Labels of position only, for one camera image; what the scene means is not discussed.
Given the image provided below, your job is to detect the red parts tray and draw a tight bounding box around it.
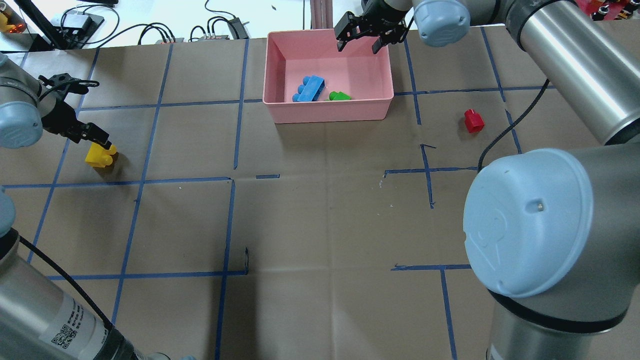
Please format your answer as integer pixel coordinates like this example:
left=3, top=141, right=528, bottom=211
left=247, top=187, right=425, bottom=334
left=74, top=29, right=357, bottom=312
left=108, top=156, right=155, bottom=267
left=575, top=0, right=640, bottom=21

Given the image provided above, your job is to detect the green toy block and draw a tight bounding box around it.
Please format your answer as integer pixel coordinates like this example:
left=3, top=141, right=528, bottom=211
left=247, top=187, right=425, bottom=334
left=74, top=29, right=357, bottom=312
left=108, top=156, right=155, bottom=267
left=327, top=91, right=352, bottom=101

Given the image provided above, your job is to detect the red toy block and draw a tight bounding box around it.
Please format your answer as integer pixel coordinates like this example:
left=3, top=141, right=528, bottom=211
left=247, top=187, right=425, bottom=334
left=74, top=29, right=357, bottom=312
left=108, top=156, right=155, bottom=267
left=464, top=109, right=485, bottom=133

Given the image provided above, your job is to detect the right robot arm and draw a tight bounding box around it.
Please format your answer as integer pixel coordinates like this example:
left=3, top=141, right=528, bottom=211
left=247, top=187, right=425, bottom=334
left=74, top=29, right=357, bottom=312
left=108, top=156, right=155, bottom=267
left=334, top=0, right=640, bottom=360

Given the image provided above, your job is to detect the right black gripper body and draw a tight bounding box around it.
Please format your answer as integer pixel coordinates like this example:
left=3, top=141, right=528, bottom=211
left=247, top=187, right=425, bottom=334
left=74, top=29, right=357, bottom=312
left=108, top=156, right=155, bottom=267
left=350, top=0, right=412, bottom=41

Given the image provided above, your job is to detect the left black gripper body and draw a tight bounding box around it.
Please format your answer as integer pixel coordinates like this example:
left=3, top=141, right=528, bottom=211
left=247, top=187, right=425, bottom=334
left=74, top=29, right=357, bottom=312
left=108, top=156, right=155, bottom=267
left=42, top=100, right=88, bottom=143

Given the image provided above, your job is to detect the blue toy block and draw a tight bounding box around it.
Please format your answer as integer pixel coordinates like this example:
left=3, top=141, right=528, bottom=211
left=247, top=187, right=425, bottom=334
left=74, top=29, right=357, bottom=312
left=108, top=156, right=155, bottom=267
left=291, top=75, right=325, bottom=102

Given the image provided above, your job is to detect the pink plastic box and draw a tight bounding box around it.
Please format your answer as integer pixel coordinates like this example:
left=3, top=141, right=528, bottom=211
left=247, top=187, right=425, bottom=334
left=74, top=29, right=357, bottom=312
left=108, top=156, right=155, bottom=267
left=262, top=29, right=394, bottom=125

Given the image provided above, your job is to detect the yellow toy block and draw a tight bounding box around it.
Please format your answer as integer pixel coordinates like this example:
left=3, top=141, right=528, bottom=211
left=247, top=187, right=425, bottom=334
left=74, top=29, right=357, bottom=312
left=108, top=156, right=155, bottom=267
left=84, top=143, right=118, bottom=168

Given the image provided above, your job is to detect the aluminium frame post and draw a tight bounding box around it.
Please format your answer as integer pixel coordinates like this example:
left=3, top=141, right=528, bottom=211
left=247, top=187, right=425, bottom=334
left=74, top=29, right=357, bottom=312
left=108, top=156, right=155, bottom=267
left=310, top=0, right=334, bottom=30

